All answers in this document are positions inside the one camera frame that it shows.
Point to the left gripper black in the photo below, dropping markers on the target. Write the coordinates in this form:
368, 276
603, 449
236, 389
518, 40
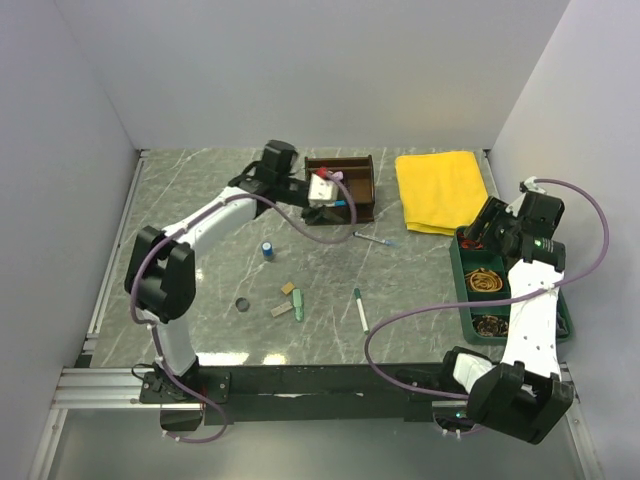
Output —
323, 215

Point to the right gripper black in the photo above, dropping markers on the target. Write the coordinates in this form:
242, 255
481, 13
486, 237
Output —
491, 212

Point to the blue cap white marker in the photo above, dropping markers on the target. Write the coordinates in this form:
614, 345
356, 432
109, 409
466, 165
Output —
338, 203

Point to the blue-capped white pen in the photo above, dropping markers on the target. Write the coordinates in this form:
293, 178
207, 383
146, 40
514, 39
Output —
374, 239

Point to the green cap white marker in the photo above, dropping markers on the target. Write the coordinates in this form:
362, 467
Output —
361, 311

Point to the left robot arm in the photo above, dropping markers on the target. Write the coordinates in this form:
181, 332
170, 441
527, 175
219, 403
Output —
161, 275

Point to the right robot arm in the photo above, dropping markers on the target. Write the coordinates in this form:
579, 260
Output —
522, 395

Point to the orange rubber bands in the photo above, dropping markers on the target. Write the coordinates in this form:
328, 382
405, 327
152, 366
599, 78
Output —
467, 244

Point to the yellow folded cloth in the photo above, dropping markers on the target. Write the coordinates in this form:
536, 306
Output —
440, 192

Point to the blue glue bottle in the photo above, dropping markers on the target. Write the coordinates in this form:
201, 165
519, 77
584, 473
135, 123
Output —
268, 251

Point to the brown wooden desk organizer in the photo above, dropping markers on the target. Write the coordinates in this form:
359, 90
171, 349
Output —
358, 178

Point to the green compartment tray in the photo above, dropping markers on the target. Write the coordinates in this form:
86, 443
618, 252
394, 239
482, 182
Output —
464, 261

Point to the yellow rubber bands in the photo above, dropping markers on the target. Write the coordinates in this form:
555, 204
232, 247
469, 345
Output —
484, 281

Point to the tan square eraser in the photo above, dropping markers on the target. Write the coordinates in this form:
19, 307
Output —
288, 288

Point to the beige rectangular eraser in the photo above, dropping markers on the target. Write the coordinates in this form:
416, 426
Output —
281, 309

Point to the brown rubber bands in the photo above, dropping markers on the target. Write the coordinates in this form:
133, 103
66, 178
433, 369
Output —
491, 326

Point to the small round dark cap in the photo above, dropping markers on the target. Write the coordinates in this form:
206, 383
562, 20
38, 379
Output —
242, 304

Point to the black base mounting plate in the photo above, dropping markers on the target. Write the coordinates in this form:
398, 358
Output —
425, 378

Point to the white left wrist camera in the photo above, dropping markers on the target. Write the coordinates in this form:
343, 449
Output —
323, 191

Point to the white aluminium table rail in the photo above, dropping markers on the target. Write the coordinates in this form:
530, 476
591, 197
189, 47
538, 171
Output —
97, 316

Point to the front aluminium frame rail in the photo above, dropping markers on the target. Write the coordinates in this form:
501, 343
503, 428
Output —
100, 387

